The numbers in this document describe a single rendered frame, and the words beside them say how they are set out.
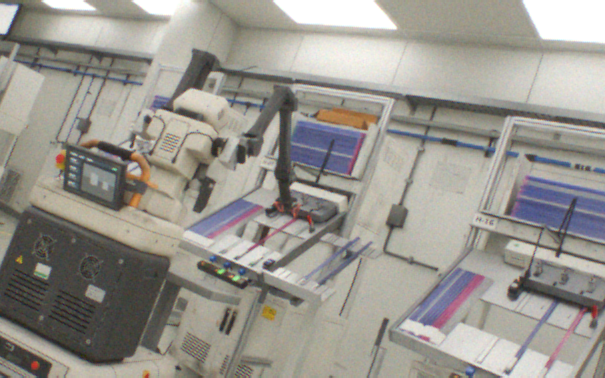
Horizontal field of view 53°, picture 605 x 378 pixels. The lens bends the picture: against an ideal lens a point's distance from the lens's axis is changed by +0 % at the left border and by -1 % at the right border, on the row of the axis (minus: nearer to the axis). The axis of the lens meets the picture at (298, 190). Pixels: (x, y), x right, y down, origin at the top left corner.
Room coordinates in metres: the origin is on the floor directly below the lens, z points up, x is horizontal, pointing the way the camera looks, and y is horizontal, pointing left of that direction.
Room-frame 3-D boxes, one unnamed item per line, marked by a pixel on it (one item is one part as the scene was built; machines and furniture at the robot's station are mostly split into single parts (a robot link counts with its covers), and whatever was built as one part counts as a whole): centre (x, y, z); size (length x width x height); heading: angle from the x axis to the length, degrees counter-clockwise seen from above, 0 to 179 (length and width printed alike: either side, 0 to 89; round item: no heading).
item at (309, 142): (3.61, -0.07, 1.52); 0.51 x 0.13 x 0.27; 51
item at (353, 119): (3.91, -0.17, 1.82); 0.68 x 0.30 x 0.20; 51
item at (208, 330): (3.74, -0.10, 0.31); 0.70 x 0.65 x 0.62; 51
